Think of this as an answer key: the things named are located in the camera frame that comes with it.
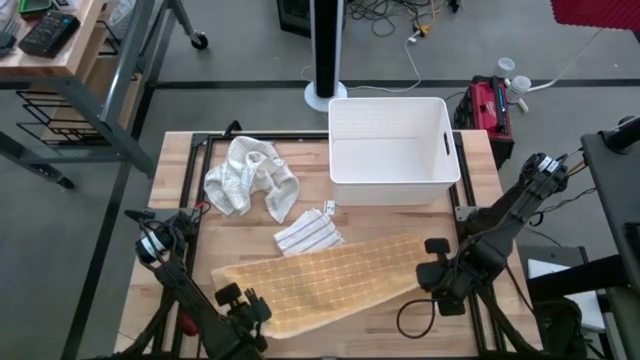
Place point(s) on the yellow checked towel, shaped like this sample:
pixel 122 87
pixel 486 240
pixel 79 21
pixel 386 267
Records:
pixel 320 285

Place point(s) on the wooden workbench with steel frame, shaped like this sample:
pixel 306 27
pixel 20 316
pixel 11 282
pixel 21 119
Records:
pixel 60 55

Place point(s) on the grey equipment cart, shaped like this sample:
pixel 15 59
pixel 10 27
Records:
pixel 610 175

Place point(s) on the green tray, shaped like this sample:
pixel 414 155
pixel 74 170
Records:
pixel 35 6

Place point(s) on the white paper sheet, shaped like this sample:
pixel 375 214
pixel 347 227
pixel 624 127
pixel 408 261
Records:
pixel 590 305

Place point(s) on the small red round object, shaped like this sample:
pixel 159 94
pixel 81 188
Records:
pixel 187 324

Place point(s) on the white towel with red stripes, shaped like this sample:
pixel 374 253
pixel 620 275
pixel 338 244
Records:
pixel 307 235

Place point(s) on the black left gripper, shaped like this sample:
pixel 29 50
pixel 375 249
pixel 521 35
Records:
pixel 240 335

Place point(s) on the black keypad device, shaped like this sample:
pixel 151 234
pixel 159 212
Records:
pixel 50 32

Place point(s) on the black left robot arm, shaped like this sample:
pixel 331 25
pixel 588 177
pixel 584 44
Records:
pixel 175 285

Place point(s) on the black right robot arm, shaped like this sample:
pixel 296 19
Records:
pixel 515 210

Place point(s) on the red tool bag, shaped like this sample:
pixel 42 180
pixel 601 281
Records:
pixel 485 110

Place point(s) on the black box on floor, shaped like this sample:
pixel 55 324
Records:
pixel 292 15

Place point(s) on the black bag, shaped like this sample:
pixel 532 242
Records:
pixel 560 325

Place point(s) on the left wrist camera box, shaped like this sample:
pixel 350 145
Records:
pixel 228 294

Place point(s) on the white plastic jar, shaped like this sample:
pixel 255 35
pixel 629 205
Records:
pixel 519 87
pixel 504 67

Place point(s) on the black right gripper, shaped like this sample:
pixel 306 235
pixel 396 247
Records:
pixel 450 280

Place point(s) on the cream towel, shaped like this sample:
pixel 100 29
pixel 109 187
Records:
pixel 240 175

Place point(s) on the red ribbed panel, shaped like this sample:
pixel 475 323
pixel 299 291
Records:
pixel 595 12

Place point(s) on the black caster wheel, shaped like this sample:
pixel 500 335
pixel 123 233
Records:
pixel 199 41

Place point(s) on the black aluminium table frame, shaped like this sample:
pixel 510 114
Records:
pixel 270 135

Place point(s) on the white perforated plastic basket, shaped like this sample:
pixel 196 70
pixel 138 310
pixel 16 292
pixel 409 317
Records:
pixel 395 150

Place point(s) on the white and black tower fan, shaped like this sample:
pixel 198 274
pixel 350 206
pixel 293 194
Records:
pixel 325 50

